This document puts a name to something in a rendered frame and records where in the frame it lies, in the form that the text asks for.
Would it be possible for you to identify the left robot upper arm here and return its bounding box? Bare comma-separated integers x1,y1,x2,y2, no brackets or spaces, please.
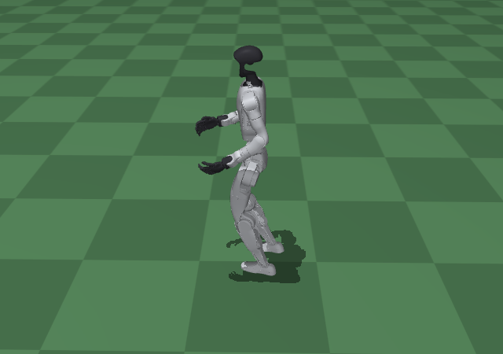
241,92,269,147

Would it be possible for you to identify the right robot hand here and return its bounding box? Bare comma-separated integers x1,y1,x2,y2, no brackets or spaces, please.
195,115,228,136

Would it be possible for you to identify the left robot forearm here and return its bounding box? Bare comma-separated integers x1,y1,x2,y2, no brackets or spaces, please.
227,136,265,168

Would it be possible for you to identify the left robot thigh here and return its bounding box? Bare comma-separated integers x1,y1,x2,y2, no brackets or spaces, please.
230,161,260,228

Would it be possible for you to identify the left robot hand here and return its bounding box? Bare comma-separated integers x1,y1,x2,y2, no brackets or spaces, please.
198,156,233,175

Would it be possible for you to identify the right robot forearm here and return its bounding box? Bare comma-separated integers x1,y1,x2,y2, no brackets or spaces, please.
221,110,239,126

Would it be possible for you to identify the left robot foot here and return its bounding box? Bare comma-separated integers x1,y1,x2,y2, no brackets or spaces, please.
240,261,276,276

